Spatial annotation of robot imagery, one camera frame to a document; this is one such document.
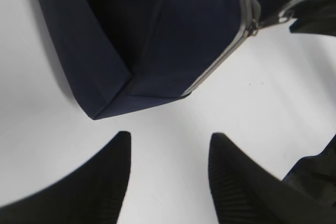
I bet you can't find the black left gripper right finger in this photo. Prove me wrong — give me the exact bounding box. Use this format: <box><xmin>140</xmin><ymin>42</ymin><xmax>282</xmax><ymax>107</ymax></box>
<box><xmin>208</xmin><ymin>133</ymin><xmax>335</xmax><ymax>223</ymax></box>

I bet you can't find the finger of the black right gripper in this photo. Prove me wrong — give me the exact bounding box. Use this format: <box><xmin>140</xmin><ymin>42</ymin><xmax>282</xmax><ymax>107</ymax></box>
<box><xmin>289</xmin><ymin>0</ymin><xmax>335</xmax><ymax>37</ymax></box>

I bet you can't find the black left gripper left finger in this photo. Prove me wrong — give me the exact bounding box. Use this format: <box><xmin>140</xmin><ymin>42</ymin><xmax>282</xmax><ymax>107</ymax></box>
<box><xmin>1</xmin><ymin>131</ymin><xmax>131</xmax><ymax>223</ymax></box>

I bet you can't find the navy insulated lunch bag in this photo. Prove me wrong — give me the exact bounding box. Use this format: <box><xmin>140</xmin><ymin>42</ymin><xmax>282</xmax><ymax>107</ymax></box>
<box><xmin>38</xmin><ymin>0</ymin><xmax>291</xmax><ymax>120</ymax></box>

